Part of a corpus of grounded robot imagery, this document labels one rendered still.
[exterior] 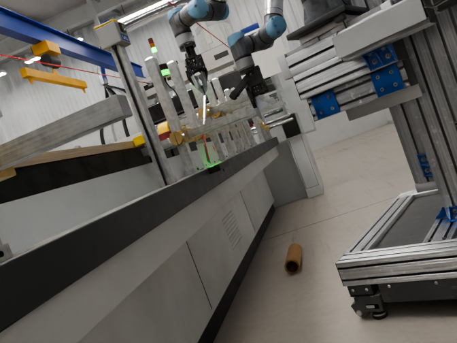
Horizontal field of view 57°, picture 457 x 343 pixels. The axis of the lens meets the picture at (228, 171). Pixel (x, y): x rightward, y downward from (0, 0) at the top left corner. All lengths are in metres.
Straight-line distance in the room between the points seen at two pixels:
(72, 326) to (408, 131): 1.35
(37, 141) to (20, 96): 12.22
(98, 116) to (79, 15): 10.27
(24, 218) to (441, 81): 1.35
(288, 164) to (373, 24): 3.21
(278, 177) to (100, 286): 3.71
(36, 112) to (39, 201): 11.49
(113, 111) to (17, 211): 0.55
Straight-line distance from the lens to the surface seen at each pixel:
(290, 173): 4.46
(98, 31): 1.39
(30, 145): 0.66
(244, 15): 11.05
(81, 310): 0.83
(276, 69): 4.31
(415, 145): 1.75
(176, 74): 1.84
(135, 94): 1.34
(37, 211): 1.13
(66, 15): 10.99
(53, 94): 12.34
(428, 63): 1.64
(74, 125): 0.62
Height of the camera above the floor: 0.74
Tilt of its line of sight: 3 degrees down
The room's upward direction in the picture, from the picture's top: 20 degrees counter-clockwise
